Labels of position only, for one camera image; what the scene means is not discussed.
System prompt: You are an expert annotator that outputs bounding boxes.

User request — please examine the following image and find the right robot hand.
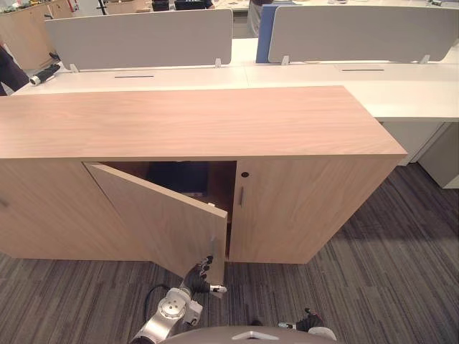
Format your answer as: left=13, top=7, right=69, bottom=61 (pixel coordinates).
left=278, top=307, right=324, bottom=333

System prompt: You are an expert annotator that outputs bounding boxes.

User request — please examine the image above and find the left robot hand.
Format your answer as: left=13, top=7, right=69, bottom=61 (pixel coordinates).
left=180, top=254, right=228, bottom=295

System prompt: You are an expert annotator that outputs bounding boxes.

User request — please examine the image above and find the wood cabinet door with handle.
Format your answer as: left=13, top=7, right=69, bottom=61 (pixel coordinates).
left=83, top=161, right=229, bottom=287

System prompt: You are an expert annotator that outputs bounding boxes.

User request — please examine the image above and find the wood cabinet door with lock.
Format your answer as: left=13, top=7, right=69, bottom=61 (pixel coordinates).
left=228, top=159, right=402, bottom=265

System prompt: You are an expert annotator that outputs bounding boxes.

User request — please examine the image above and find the light wood office cabinet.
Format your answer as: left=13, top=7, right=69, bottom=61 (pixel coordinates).
left=0, top=85, right=409, bottom=286

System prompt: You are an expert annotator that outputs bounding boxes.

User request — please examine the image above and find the white office desk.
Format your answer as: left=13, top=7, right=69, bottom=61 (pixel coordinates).
left=10, top=37, right=459, bottom=123

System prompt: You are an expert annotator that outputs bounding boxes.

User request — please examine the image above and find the grey robot torso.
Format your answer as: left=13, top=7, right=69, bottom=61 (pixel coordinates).
left=157, top=325, right=338, bottom=344

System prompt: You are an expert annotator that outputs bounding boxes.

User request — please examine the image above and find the grey desk partition panel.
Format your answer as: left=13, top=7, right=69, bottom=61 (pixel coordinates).
left=44, top=9, right=235, bottom=71
left=268, top=4, right=459, bottom=65

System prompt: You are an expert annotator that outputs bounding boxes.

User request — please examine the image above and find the blue desk partition panel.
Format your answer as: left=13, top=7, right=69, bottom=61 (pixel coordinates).
left=255, top=4, right=285, bottom=65

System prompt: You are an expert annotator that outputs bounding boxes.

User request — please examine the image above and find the spare black robot hand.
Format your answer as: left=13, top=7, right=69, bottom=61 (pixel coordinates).
left=29, top=62, right=62, bottom=87

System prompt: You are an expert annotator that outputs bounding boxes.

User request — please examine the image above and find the brown cardboard box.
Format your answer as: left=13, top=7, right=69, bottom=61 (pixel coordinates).
left=106, top=0, right=153, bottom=16

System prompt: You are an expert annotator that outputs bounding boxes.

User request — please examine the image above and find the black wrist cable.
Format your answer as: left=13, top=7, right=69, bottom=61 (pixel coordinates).
left=143, top=283, right=170, bottom=317

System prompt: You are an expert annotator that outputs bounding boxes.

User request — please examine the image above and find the white desk pedestal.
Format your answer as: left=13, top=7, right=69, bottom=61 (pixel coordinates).
left=381, top=120, right=459, bottom=190

